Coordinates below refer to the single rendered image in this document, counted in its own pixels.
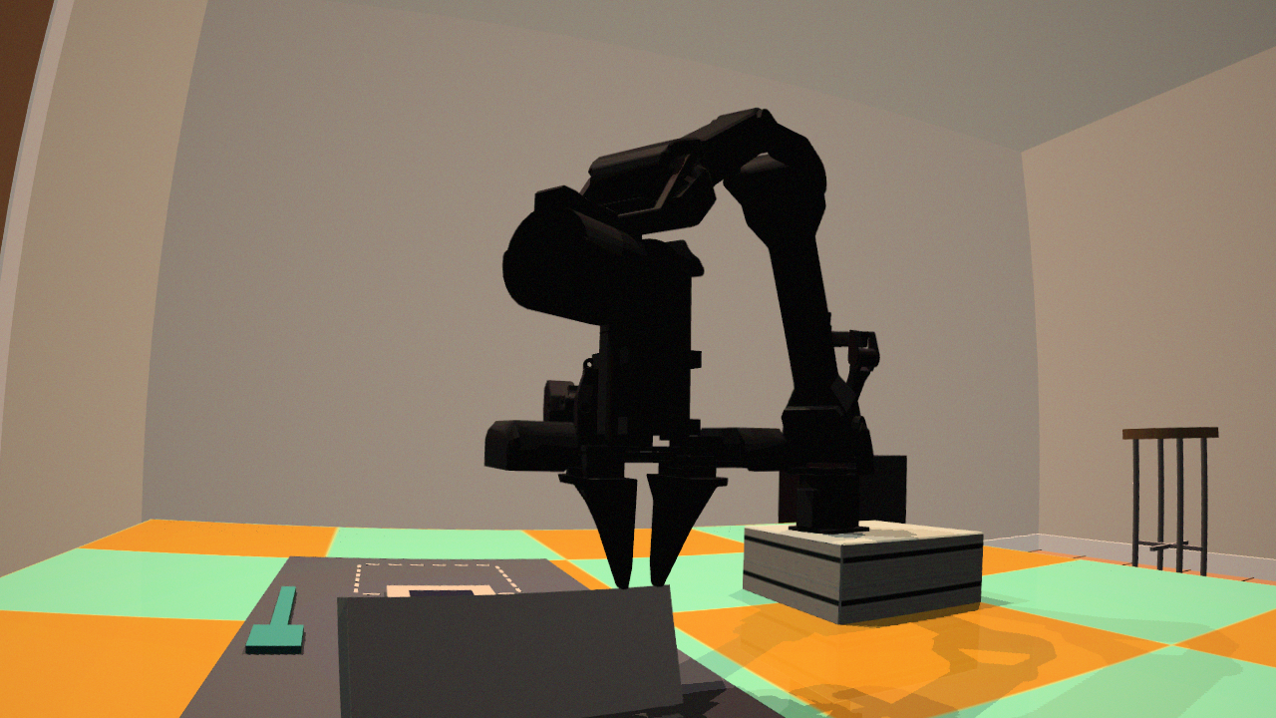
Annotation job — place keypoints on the peach square tile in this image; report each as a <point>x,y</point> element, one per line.
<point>438,590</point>

